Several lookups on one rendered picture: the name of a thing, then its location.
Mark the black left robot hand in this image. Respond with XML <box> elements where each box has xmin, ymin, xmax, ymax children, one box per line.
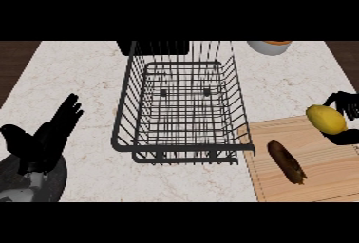
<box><xmin>0</xmin><ymin>93</ymin><xmax>86</xmax><ymax>176</ymax></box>

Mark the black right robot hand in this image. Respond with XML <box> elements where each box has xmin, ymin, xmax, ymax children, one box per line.
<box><xmin>321</xmin><ymin>90</ymin><xmax>359</xmax><ymax>146</ymax></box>

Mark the yellow lemon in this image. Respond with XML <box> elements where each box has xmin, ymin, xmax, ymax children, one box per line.
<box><xmin>305</xmin><ymin>104</ymin><xmax>349</xmax><ymax>135</ymax></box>

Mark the pale wooden cutting board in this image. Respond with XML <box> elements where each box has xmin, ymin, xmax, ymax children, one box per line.
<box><xmin>237</xmin><ymin>114</ymin><xmax>359</xmax><ymax>203</ymax></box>

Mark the brown sweet potato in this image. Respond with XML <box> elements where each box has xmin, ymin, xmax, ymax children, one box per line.
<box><xmin>267</xmin><ymin>140</ymin><xmax>309</xmax><ymax>185</ymax></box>

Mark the grey bowl with orange content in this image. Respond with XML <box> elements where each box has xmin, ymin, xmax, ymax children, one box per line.
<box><xmin>246</xmin><ymin>41</ymin><xmax>295</xmax><ymax>57</ymax></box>

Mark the black box appliance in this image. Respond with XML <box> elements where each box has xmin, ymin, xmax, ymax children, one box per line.
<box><xmin>116</xmin><ymin>41</ymin><xmax>191</xmax><ymax>57</ymax></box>

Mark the black wire tiered basket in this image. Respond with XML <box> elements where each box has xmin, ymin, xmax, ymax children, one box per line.
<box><xmin>111</xmin><ymin>41</ymin><xmax>258</xmax><ymax>165</ymax></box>

